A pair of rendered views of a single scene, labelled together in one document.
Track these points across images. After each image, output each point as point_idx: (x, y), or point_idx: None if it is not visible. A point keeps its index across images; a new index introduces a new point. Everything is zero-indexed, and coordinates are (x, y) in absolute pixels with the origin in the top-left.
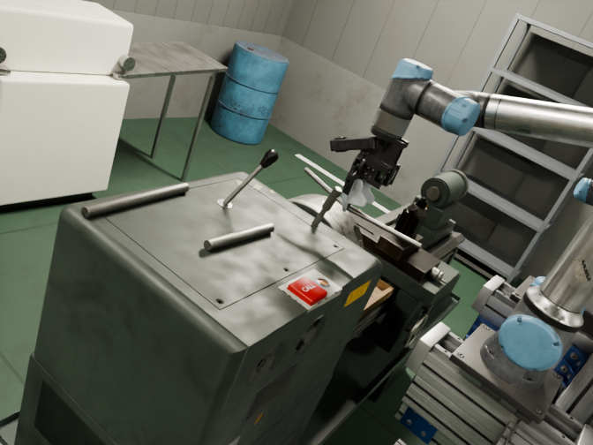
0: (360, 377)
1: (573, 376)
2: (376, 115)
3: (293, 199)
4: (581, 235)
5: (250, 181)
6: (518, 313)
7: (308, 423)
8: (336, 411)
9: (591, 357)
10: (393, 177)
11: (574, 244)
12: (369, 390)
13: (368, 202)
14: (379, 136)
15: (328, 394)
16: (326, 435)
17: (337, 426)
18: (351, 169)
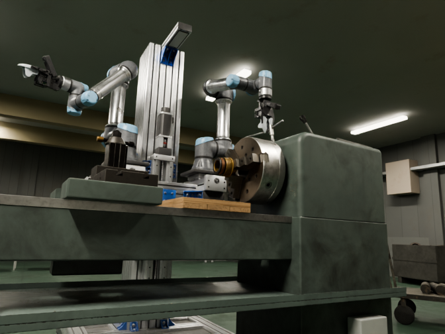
0: (149, 285)
1: (175, 172)
2: (271, 93)
3: (271, 141)
4: (228, 118)
5: (308, 130)
6: (230, 145)
7: (219, 283)
8: (193, 283)
9: (177, 162)
10: (255, 114)
11: (228, 120)
12: (152, 283)
13: (259, 127)
14: (269, 101)
15: (190, 285)
16: (214, 277)
17: (200, 279)
18: (273, 114)
